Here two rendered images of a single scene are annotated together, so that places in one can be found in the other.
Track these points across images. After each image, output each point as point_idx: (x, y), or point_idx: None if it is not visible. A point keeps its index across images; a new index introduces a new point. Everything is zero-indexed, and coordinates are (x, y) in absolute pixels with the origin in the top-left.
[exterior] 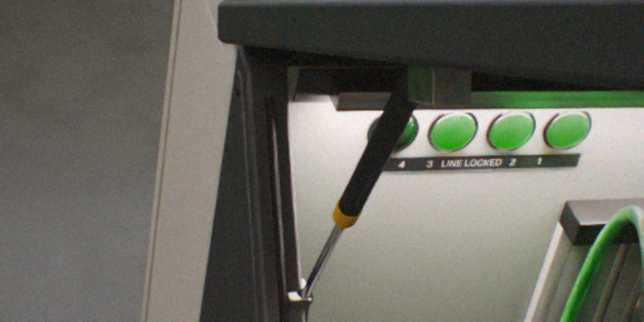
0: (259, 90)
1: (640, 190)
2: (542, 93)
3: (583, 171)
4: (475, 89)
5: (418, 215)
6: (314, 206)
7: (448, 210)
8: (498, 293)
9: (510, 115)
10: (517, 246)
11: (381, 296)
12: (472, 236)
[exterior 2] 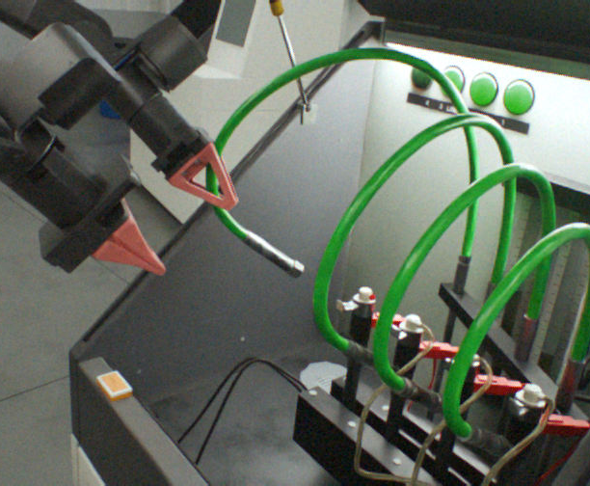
0: (362, 29)
1: (576, 174)
2: (484, 47)
3: (532, 141)
4: (448, 40)
5: (435, 146)
6: (388, 121)
7: (450, 148)
8: (479, 234)
9: (480, 75)
10: (491, 196)
11: (415, 204)
12: (464, 175)
